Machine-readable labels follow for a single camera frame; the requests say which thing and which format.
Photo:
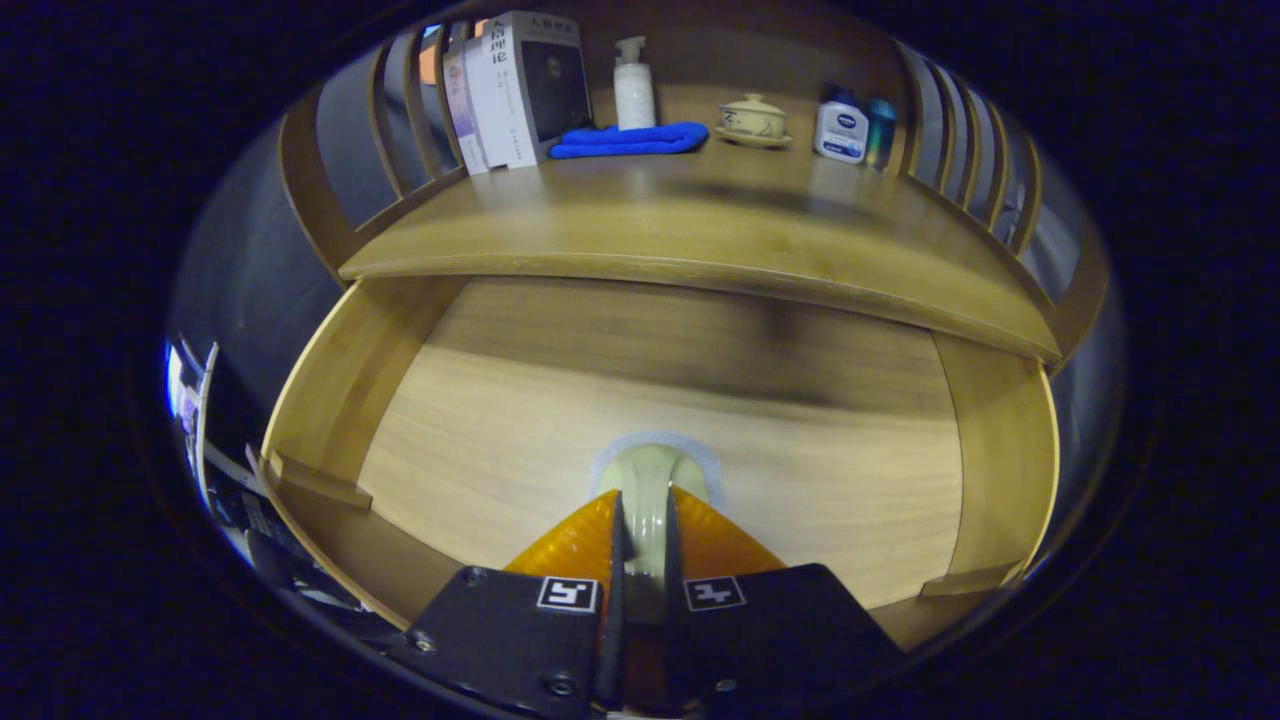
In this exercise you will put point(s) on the blue folded cloth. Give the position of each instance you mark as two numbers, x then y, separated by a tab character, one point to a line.
630	140

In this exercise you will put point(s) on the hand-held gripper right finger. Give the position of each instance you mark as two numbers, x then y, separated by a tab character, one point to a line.
675	620

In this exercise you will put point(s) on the wooden countertop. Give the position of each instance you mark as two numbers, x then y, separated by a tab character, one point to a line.
720	230

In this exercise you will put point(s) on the thin pale purple book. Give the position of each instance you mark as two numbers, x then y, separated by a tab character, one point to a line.
462	110

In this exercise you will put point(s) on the white spray bottle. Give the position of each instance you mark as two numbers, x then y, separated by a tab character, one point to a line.
634	95

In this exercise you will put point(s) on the thick white book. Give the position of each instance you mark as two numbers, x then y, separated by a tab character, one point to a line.
520	90

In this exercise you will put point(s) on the beige lidded teacup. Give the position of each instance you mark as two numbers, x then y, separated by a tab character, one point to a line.
753	120

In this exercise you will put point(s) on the wooden drawer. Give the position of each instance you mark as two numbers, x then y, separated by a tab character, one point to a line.
800	480

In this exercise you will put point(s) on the white lotion bottle blue cap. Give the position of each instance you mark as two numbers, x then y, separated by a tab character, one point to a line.
840	130

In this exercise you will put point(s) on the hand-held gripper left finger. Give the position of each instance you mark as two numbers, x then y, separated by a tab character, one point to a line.
612	620

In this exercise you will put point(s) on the pale green ornament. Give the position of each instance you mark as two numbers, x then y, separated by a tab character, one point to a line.
648	490

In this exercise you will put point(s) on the teal bottle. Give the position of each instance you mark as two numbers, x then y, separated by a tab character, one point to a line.
880	135

